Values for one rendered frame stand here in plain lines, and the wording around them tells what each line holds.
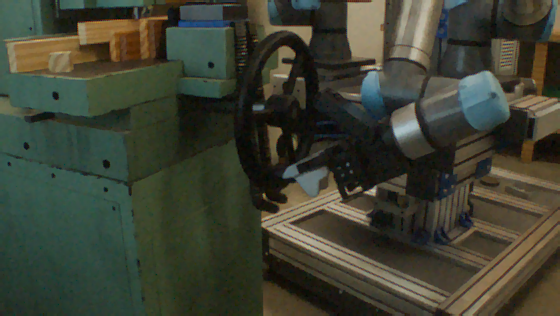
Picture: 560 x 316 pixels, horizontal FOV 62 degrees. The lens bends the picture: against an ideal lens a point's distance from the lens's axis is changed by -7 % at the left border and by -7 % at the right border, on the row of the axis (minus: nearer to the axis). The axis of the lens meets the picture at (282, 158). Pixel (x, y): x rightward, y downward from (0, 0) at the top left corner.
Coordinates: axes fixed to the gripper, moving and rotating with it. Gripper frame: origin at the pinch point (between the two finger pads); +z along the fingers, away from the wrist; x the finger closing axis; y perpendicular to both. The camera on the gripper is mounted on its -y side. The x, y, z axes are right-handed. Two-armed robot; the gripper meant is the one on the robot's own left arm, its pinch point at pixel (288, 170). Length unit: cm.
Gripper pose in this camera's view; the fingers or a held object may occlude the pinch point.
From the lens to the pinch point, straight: 82.4
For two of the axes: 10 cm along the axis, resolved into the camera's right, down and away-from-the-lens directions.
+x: 4.7, -2.7, 8.4
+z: -7.6, 3.5, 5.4
